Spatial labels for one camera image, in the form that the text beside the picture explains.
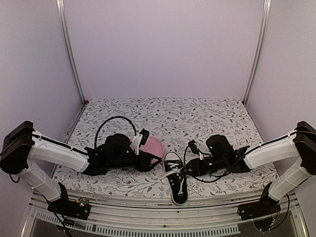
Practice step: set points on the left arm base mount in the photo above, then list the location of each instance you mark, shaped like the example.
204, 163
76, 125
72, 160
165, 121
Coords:
79, 209

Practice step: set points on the black white canvas sneaker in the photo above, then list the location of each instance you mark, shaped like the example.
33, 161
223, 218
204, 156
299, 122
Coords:
172, 167

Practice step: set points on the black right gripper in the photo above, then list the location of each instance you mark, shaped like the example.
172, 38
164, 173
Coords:
197, 170

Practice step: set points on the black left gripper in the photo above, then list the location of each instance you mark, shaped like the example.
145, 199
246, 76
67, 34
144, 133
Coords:
145, 161

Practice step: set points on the right aluminium frame post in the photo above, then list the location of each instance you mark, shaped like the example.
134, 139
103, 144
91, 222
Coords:
259, 48

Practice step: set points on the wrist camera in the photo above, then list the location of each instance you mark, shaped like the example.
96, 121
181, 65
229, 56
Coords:
139, 140
195, 150

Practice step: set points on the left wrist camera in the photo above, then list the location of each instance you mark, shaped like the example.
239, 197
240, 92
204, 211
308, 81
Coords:
139, 140

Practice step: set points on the left aluminium frame post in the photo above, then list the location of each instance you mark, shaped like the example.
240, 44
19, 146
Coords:
69, 51

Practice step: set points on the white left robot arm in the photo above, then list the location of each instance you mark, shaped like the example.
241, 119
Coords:
23, 145

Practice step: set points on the aluminium frame post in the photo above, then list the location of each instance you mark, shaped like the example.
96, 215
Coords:
259, 48
69, 51

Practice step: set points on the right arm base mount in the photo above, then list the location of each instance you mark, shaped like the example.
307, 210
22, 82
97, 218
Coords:
257, 209

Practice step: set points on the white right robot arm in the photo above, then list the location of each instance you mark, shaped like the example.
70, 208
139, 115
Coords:
299, 144

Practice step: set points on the aluminium front rail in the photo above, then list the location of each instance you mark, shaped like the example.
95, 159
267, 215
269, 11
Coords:
114, 216

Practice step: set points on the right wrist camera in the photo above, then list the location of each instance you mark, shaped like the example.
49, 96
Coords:
195, 150

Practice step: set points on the pink plastic plate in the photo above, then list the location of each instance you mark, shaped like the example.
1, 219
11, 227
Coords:
153, 146

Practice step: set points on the floral patterned table mat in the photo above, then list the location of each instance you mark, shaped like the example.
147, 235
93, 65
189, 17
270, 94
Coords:
173, 121

